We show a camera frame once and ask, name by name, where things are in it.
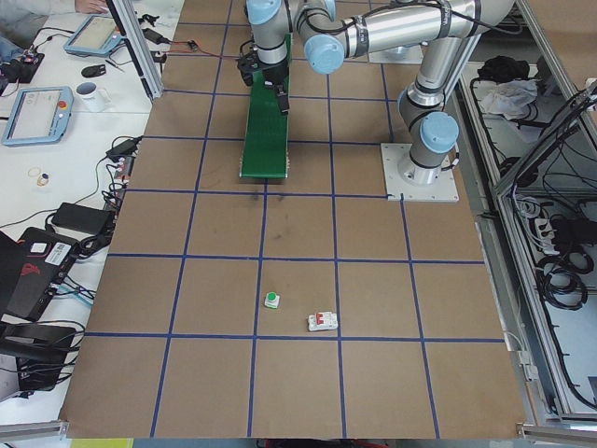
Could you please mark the black power adapter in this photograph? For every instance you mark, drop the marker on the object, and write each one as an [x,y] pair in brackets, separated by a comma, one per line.
[82,218]

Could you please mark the teach pendant tablet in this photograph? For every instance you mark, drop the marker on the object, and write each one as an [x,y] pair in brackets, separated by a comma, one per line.
[96,36]
[39,116]

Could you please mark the green conveyor belt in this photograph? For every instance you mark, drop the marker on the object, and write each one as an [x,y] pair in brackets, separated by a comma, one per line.
[265,151]

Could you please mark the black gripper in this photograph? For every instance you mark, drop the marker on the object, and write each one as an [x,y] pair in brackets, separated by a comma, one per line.
[274,75]

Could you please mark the green push button switch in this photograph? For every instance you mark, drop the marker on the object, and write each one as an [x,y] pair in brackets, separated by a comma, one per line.
[272,300]

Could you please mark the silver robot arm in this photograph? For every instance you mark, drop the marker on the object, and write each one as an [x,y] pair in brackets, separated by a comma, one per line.
[449,29]
[272,22]

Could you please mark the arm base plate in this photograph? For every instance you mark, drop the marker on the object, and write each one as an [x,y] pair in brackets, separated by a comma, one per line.
[406,181]
[398,55]

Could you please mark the white circuit breaker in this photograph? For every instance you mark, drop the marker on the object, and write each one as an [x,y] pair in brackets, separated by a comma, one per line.
[322,321]

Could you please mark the white mug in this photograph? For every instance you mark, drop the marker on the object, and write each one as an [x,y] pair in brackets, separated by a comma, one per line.
[95,99]

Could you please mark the aluminium frame post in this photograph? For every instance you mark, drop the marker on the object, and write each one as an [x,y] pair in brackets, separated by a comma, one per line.
[123,13]

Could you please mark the black laptop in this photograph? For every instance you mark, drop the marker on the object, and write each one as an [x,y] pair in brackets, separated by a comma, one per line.
[31,270]

